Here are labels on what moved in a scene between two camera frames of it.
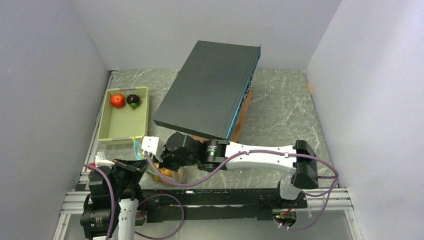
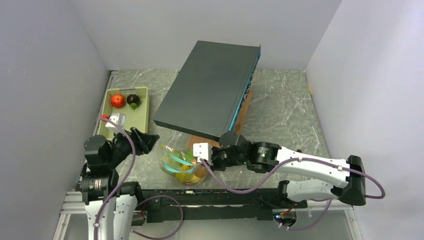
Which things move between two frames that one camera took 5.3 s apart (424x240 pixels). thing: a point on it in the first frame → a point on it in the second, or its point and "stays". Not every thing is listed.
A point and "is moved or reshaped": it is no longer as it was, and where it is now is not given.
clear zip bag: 187,176 is moved or reshaped
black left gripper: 135,167 → 143,142
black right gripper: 165,163 → 215,166
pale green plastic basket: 124,115 stays
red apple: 117,101 stays
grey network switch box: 206,96 stays
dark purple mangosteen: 133,100 stays
